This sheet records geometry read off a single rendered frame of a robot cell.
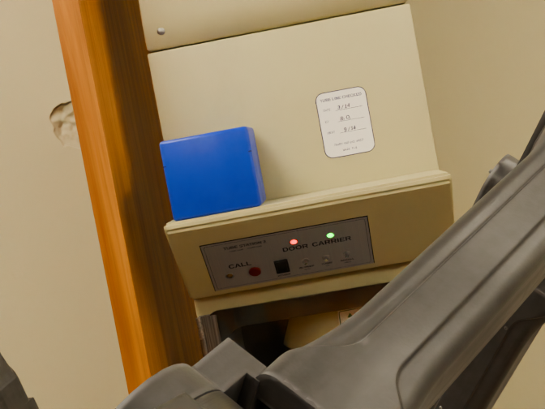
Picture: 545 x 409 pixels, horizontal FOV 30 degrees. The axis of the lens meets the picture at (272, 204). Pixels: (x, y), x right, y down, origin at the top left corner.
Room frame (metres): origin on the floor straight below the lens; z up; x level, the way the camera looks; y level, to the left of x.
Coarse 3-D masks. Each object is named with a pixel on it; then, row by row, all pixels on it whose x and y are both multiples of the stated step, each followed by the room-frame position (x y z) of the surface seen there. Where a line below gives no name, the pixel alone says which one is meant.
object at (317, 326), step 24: (360, 288) 1.20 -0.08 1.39; (216, 312) 1.22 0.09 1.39; (240, 312) 1.22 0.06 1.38; (264, 312) 1.21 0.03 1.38; (288, 312) 1.21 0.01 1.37; (312, 312) 1.20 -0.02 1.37; (336, 312) 1.20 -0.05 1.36; (240, 336) 1.22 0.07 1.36; (264, 336) 1.21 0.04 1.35; (288, 336) 1.21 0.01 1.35; (312, 336) 1.21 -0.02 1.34; (264, 360) 1.21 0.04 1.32
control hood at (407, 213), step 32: (320, 192) 1.17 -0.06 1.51; (352, 192) 1.11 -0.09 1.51; (384, 192) 1.11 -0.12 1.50; (416, 192) 1.11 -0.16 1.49; (448, 192) 1.11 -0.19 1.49; (192, 224) 1.12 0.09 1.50; (224, 224) 1.12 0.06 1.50; (256, 224) 1.12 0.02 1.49; (288, 224) 1.13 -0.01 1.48; (384, 224) 1.14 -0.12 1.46; (416, 224) 1.15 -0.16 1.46; (448, 224) 1.15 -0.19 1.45; (192, 256) 1.15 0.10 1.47; (384, 256) 1.18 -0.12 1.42; (416, 256) 1.19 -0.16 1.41; (192, 288) 1.19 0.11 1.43
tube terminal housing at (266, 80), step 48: (192, 48) 1.23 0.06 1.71; (240, 48) 1.23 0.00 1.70; (288, 48) 1.22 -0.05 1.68; (336, 48) 1.22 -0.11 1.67; (384, 48) 1.22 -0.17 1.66; (192, 96) 1.23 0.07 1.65; (240, 96) 1.23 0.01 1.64; (288, 96) 1.22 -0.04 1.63; (384, 96) 1.22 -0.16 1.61; (288, 144) 1.23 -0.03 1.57; (384, 144) 1.22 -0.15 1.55; (432, 144) 1.21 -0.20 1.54; (288, 192) 1.23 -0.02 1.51; (288, 288) 1.23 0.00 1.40; (336, 288) 1.22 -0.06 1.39
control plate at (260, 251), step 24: (240, 240) 1.14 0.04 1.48; (264, 240) 1.14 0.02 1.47; (288, 240) 1.15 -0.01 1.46; (312, 240) 1.15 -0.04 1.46; (336, 240) 1.15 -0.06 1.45; (360, 240) 1.16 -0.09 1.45; (216, 264) 1.16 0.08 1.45; (240, 264) 1.17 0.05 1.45; (264, 264) 1.17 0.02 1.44; (312, 264) 1.18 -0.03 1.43; (336, 264) 1.18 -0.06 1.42; (360, 264) 1.19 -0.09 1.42; (216, 288) 1.20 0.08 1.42
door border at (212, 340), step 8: (208, 320) 1.22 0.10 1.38; (216, 320) 1.22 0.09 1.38; (208, 328) 1.22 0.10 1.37; (216, 328) 1.22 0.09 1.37; (208, 336) 1.22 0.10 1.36; (216, 336) 1.22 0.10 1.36; (200, 344) 1.22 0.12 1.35; (208, 344) 1.22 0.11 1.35; (216, 344) 1.22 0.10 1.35; (208, 352) 1.22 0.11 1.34
